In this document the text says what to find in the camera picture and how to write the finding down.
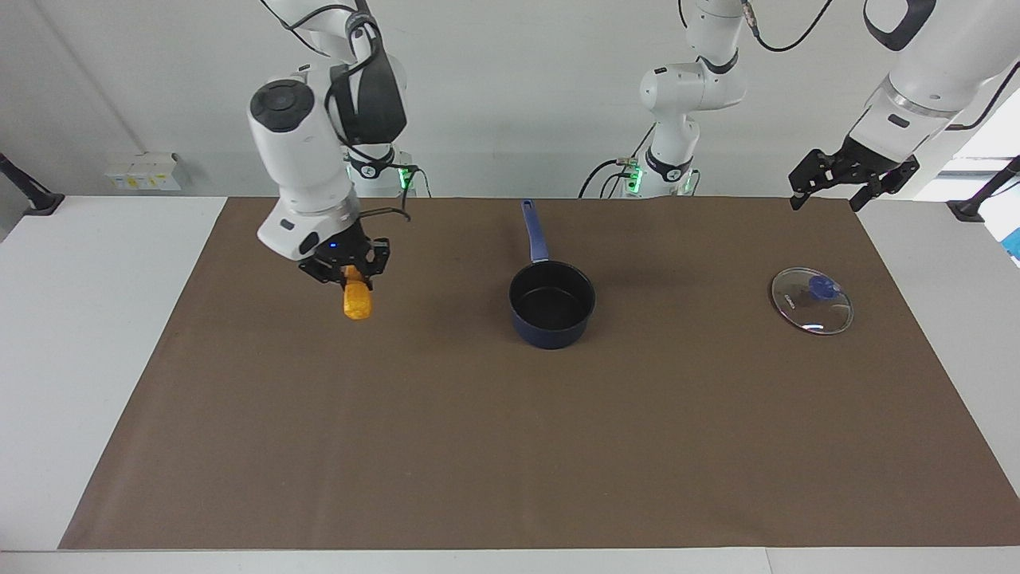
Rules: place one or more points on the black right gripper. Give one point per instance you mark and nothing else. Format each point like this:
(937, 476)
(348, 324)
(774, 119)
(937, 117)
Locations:
(343, 251)

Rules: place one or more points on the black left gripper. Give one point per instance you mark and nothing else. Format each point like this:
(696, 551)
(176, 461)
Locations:
(865, 163)

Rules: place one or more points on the orange toy corn cob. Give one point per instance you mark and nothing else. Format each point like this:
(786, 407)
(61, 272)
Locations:
(358, 301)

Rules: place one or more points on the glass lid with blue knob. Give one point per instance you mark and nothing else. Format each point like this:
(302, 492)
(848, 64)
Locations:
(813, 315)

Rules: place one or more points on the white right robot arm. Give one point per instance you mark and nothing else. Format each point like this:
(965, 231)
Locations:
(299, 159)

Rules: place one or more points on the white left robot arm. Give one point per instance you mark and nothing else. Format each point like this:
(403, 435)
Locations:
(685, 88)

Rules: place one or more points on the blue box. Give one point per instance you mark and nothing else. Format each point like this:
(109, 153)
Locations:
(1014, 243)

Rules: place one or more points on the brown table mat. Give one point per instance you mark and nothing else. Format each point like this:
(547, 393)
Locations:
(478, 438)

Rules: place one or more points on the black clamp mount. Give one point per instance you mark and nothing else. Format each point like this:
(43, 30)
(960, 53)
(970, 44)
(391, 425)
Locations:
(36, 201)
(968, 209)

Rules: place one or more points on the white wall socket box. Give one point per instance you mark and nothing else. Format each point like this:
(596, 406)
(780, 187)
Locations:
(143, 174)

